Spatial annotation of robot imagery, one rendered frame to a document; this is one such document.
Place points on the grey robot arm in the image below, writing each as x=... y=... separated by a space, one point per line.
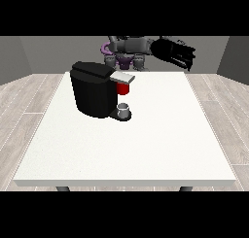
x=133 y=46

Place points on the grey robot trunk purple rings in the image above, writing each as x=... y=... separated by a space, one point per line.
x=123 y=63

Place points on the small grey cup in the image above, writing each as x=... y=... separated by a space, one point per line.
x=123 y=110

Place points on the pale grey machine lid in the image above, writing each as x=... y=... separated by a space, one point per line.
x=122 y=76

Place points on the black coffee machine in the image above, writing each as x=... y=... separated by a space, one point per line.
x=92 y=93

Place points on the dark table leg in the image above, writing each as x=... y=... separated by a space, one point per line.
x=186 y=188
x=63 y=188

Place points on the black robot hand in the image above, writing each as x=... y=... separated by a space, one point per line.
x=168 y=50

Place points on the red pod holder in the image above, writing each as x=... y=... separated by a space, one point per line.
x=122 y=88

